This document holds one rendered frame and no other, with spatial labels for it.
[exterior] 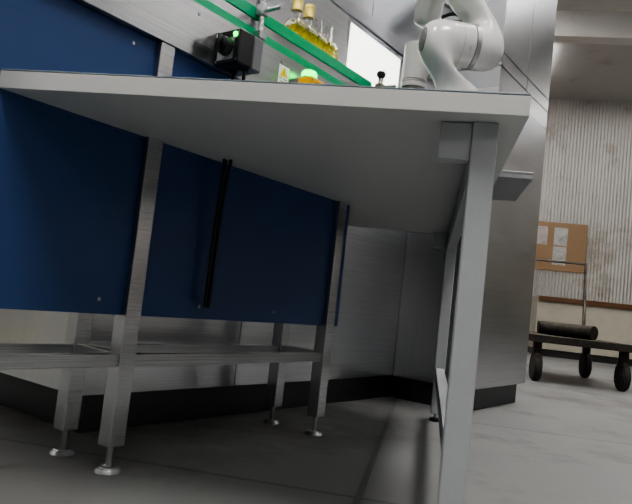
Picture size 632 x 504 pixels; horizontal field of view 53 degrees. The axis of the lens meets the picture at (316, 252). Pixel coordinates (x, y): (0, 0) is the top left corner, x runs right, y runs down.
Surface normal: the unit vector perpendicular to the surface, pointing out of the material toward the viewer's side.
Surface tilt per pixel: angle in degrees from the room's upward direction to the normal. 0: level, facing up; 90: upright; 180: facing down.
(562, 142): 90
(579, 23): 90
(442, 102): 90
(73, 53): 90
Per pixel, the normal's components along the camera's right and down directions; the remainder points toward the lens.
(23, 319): -0.58, -0.12
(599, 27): -0.18, -0.09
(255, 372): 0.80, 0.04
